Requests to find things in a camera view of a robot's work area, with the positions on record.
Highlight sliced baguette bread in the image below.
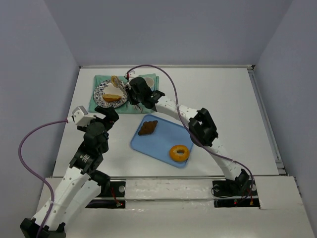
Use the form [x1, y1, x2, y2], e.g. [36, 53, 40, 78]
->
[102, 94, 121, 103]

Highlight metal tongs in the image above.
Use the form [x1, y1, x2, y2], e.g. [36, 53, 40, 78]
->
[112, 76, 142, 111]

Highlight small round bun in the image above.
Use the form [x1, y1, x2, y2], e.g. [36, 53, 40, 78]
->
[110, 75, 119, 88]

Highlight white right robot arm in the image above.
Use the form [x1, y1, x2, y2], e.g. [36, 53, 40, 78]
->
[124, 77, 254, 186]

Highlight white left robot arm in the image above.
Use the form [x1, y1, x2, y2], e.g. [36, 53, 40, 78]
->
[18, 106, 119, 238]

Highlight light blue mug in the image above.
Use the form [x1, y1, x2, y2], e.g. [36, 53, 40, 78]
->
[144, 77, 155, 91]

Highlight green cloth napkin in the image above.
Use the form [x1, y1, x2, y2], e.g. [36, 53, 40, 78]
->
[88, 75, 153, 114]

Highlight blue floral plate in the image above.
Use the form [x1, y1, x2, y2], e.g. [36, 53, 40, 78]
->
[93, 80, 127, 108]

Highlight dark chocolate croissant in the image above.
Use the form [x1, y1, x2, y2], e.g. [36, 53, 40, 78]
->
[138, 120, 158, 136]

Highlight blue plastic tray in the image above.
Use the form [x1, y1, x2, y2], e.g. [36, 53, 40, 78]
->
[130, 114, 194, 168]

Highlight orange bagel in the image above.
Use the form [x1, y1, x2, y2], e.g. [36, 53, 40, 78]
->
[169, 145, 190, 162]

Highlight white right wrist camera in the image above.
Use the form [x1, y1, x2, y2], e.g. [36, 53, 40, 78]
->
[124, 70, 137, 81]

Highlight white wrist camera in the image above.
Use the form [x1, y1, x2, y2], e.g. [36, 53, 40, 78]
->
[124, 70, 137, 81]
[67, 106, 96, 127]

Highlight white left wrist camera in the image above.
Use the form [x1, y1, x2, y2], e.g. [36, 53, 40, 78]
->
[67, 106, 96, 127]

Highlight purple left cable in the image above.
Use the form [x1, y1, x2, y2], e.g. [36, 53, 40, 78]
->
[18, 119, 72, 238]

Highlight purple cable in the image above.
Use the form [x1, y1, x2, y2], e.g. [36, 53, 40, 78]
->
[18, 119, 72, 238]
[126, 64, 256, 200]

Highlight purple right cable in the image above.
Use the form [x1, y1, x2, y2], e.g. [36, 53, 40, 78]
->
[126, 64, 256, 200]

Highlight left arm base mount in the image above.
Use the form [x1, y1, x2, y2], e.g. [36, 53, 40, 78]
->
[86, 180, 126, 209]

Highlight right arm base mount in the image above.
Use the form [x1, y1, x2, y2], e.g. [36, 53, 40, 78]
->
[211, 169, 260, 208]

